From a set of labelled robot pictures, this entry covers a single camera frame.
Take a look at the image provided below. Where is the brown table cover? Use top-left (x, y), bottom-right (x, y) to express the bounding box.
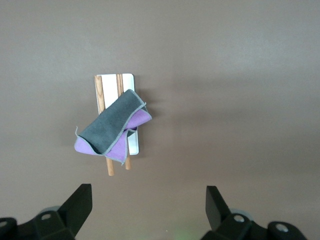
top-left (0, 0), bottom-right (320, 240)

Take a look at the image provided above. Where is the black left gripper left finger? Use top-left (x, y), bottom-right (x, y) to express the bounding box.
top-left (17, 183), bottom-right (93, 240)

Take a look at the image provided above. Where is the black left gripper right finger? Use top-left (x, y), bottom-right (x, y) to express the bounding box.
top-left (199, 185), bottom-right (272, 240)

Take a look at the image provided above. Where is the purple and grey towel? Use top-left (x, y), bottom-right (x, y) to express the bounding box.
top-left (74, 89), bottom-right (153, 166)

